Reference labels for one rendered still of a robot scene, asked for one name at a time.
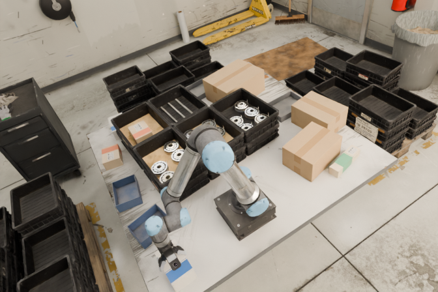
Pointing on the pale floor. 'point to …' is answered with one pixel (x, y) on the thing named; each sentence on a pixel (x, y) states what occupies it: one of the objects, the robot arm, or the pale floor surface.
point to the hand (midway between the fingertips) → (175, 263)
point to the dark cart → (36, 135)
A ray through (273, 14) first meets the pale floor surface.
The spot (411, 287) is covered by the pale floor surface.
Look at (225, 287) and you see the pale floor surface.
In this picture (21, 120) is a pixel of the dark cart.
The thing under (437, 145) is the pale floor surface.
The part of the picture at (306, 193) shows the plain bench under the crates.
